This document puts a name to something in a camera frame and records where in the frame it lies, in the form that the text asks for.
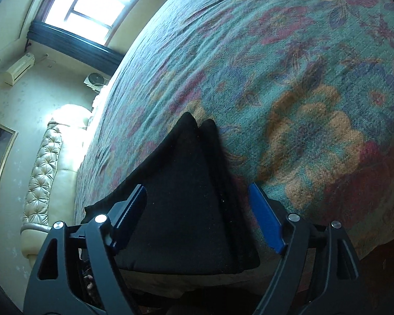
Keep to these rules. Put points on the window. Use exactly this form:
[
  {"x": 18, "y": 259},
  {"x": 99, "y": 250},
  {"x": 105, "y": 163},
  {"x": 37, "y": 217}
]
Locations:
[{"x": 85, "y": 0}]

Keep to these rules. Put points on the black pants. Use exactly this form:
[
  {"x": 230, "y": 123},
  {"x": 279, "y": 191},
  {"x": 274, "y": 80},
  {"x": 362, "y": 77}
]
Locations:
[{"x": 184, "y": 203}]

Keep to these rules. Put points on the white fan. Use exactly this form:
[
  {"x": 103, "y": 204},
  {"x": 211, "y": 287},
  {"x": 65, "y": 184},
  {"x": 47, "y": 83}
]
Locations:
[{"x": 95, "y": 80}]

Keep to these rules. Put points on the floral bedspread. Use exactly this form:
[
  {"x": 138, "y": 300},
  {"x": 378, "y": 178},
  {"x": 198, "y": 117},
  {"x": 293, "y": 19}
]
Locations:
[{"x": 282, "y": 72}]

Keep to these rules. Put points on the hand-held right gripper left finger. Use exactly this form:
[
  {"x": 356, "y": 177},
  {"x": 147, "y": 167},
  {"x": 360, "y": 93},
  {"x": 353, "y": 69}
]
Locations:
[{"x": 129, "y": 217}]

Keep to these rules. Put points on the white air conditioner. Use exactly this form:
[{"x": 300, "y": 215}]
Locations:
[{"x": 19, "y": 69}]

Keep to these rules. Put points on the framed wall picture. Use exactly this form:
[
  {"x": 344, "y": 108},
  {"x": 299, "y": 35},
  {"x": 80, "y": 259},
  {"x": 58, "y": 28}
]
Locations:
[{"x": 0, "y": 154}]

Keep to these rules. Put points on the cream tufted headboard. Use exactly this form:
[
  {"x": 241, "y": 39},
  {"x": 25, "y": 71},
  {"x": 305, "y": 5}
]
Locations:
[{"x": 46, "y": 170}]

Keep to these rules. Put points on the dark curtain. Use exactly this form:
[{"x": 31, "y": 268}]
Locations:
[{"x": 75, "y": 47}]

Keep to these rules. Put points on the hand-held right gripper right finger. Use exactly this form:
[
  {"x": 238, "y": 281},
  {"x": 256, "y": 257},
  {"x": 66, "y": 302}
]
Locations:
[{"x": 266, "y": 217}]

